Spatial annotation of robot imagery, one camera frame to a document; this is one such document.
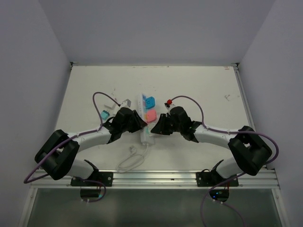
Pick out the white power strip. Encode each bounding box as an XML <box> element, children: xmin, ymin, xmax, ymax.
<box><xmin>137</xmin><ymin>93</ymin><xmax>155</xmax><ymax>146</ymax></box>

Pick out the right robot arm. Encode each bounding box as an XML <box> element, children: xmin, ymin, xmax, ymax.
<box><xmin>151</xmin><ymin>106</ymin><xmax>272</xmax><ymax>186</ymax></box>

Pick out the aluminium rail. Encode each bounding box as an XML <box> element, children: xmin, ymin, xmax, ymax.
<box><xmin>29</xmin><ymin>169</ymin><xmax>280</xmax><ymax>189</ymax></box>
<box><xmin>232</xmin><ymin>62</ymin><xmax>267</xmax><ymax>170</ymax></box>

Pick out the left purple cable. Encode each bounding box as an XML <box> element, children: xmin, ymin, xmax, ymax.
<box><xmin>23</xmin><ymin>91</ymin><xmax>121</xmax><ymax>184</ymax></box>

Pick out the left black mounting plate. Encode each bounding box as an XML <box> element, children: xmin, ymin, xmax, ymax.
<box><xmin>71</xmin><ymin>172</ymin><xmax>113</xmax><ymax>187</ymax></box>

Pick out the aluminium front rail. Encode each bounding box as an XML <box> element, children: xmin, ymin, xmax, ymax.
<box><xmin>29</xmin><ymin>169</ymin><xmax>280</xmax><ymax>189</ymax></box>

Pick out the white long charger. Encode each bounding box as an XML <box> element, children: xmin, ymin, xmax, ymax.
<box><xmin>104</xmin><ymin>103</ymin><xmax>117</xmax><ymax>111</ymax></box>

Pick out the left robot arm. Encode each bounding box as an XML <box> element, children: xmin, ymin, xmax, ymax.
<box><xmin>35</xmin><ymin>107</ymin><xmax>147</xmax><ymax>186</ymax></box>

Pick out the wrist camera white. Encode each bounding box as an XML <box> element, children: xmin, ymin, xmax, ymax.
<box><xmin>118</xmin><ymin>98</ymin><xmax>132</xmax><ymax>108</ymax></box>
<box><xmin>164</xmin><ymin>99</ymin><xmax>176</xmax><ymax>113</ymax></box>

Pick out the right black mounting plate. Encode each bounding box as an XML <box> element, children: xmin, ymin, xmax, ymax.
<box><xmin>196</xmin><ymin>169</ymin><xmax>226</xmax><ymax>187</ymax></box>

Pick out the black mounting plate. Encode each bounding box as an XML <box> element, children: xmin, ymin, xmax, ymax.
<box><xmin>196</xmin><ymin>169</ymin><xmax>226</xmax><ymax>187</ymax></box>
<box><xmin>71</xmin><ymin>172</ymin><xmax>113</xmax><ymax>187</ymax></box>

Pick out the teal usb charger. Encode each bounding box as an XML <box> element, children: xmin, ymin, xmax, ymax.
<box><xmin>100</xmin><ymin>110</ymin><xmax>110</xmax><ymax>121</ymax></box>

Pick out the blue plug adapter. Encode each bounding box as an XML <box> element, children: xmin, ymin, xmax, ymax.
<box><xmin>145</xmin><ymin>96</ymin><xmax>156</xmax><ymax>110</ymax></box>

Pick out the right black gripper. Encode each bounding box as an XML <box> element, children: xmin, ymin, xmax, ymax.
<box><xmin>151</xmin><ymin>113</ymin><xmax>183</xmax><ymax>135</ymax></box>

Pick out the pink plug adapter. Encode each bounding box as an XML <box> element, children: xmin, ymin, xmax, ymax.
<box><xmin>146</xmin><ymin>109</ymin><xmax>157</xmax><ymax>123</ymax></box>

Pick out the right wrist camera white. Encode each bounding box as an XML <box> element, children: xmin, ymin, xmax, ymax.
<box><xmin>164</xmin><ymin>99</ymin><xmax>176</xmax><ymax>113</ymax></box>

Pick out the aluminium right side rail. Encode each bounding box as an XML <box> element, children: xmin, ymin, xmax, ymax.
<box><xmin>232</xmin><ymin>62</ymin><xmax>267</xmax><ymax>170</ymax></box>

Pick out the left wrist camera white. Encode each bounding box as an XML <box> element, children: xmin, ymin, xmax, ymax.
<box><xmin>118</xmin><ymin>98</ymin><xmax>132</xmax><ymax>108</ymax></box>

